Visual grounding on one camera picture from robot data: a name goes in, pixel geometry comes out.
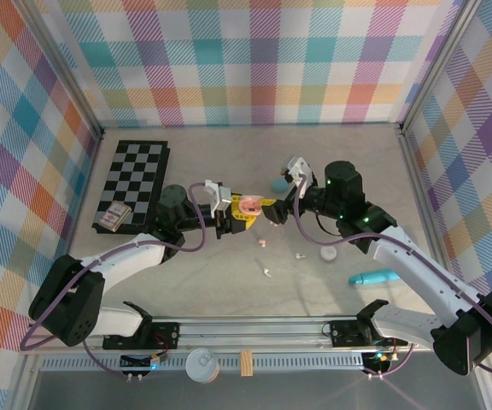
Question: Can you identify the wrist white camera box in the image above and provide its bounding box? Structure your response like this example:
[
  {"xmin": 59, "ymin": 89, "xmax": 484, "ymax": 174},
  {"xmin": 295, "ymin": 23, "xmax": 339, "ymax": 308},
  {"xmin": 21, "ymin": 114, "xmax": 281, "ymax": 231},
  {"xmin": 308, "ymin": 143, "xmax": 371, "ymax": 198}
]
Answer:
[
  {"xmin": 285, "ymin": 155, "xmax": 314, "ymax": 188},
  {"xmin": 202, "ymin": 179, "xmax": 233, "ymax": 214}
]

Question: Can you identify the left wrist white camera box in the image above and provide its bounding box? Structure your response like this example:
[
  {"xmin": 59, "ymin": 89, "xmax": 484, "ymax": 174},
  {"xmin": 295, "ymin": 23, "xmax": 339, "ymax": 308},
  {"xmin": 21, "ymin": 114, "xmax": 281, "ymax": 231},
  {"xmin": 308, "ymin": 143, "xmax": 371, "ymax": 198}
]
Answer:
[{"xmin": 202, "ymin": 179, "xmax": 233, "ymax": 214}]

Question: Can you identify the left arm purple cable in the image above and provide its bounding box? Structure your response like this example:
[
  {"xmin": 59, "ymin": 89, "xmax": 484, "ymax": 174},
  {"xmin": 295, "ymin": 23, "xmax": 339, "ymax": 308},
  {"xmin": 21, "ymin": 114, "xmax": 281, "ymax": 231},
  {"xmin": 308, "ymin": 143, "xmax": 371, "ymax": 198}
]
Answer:
[{"xmin": 19, "ymin": 182, "xmax": 230, "ymax": 379}]

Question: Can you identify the aluminium mounting rail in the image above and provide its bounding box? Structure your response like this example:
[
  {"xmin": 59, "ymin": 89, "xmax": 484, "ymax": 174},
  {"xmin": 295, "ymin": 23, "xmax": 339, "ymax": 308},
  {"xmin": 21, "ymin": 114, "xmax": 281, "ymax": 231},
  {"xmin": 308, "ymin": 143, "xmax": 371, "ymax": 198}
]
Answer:
[{"xmin": 18, "ymin": 315, "xmax": 491, "ymax": 354}]

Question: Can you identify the small wooden block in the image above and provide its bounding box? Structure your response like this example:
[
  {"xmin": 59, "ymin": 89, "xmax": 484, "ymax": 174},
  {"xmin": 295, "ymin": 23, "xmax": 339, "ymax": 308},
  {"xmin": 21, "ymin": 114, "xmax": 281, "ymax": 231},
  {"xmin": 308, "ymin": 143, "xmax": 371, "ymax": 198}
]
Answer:
[{"xmin": 240, "ymin": 349, "xmax": 255, "ymax": 378}]

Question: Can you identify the aluminium table edge rail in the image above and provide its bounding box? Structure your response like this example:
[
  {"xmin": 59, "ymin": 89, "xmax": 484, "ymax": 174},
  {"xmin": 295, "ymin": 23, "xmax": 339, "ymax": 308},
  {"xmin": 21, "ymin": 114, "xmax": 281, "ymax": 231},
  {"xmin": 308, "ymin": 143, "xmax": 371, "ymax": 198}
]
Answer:
[
  {"xmin": 399, "ymin": 126, "xmax": 460, "ymax": 315},
  {"xmin": 49, "ymin": 132, "xmax": 104, "ymax": 319}
]

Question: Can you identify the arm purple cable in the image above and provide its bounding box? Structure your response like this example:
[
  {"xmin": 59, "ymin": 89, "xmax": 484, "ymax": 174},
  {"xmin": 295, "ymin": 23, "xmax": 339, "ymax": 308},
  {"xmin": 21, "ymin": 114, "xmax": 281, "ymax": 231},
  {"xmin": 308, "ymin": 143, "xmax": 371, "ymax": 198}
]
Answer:
[
  {"xmin": 19, "ymin": 182, "xmax": 230, "ymax": 379},
  {"xmin": 291, "ymin": 174, "xmax": 492, "ymax": 380}
]

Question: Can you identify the perforated metal cable tray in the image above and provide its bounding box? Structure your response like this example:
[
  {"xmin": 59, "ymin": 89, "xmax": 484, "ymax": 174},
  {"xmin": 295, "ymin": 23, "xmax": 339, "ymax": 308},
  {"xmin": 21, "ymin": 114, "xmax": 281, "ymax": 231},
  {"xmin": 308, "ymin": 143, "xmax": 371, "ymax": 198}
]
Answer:
[{"xmin": 40, "ymin": 356, "xmax": 369, "ymax": 373}]

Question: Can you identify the black grey chessboard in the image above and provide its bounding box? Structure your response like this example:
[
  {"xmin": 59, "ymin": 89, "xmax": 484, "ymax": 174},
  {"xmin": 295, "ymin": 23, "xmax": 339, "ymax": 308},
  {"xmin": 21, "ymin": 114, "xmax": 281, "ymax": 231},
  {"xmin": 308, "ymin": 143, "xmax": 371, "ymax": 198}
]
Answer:
[{"xmin": 91, "ymin": 139, "xmax": 173, "ymax": 235}]

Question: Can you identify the pink earbud charging case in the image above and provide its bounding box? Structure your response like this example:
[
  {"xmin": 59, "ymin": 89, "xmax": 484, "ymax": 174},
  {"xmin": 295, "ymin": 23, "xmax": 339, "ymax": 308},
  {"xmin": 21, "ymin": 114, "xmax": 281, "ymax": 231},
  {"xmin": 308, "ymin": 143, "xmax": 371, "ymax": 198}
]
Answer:
[{"xmin": 237, "ymin": 193, "xmax": 264, "ymax": 217}]

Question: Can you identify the aluminium frame post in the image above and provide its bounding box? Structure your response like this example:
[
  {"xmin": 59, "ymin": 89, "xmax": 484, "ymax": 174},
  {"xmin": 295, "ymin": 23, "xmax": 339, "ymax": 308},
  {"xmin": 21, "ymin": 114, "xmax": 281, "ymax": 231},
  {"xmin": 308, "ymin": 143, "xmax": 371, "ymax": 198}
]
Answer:
[
  {"xmin": 398, "ymin": 0, "xmax": 487, "ymax": 134},
  {"xmin": 26, "ymin": 0, "xmax": 104, "ymax": 142}
]

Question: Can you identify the turquoise pen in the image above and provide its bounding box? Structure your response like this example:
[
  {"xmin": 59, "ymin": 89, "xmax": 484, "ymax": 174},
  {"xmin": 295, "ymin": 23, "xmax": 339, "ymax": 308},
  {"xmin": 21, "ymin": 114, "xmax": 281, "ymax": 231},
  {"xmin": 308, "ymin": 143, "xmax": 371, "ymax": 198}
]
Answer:
[{"xmin": 348, "ymin": 268, "xmax": 401, "ymax": 287}]

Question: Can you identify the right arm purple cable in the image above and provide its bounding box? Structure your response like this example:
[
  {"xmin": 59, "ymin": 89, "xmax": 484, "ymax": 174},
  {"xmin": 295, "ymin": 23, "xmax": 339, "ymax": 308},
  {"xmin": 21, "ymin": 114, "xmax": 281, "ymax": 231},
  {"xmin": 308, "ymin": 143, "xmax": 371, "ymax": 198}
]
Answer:
[{"xmin": 291, "ymin": 174, "xmax": 492, "ymax": 380}]

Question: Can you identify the silver tin can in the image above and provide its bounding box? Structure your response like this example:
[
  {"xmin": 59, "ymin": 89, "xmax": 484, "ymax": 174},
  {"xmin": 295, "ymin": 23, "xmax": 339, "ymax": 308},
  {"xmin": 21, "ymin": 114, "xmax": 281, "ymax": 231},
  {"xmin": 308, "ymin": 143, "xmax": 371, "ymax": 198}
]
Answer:
[{"xmin": 184, "ymin": 348, "xmax": 220, "ymax": 386}]

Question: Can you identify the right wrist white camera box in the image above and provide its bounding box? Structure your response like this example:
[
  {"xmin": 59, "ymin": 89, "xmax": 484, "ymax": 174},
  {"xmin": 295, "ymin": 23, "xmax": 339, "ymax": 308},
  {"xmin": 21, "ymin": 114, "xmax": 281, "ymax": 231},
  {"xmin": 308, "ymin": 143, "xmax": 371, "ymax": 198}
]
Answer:
[{"xmin": 285, "ymin": 155, "xmax": 314, "ymax": 188}]

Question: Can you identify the playing card box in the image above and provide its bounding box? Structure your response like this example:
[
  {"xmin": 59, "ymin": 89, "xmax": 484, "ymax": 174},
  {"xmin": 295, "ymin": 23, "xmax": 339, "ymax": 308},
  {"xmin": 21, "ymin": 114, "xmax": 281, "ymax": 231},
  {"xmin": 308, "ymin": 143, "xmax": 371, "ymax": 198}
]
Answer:
[{"xmin": 100, "ymin": 202, "xmax": 130, "ymax": 230}]

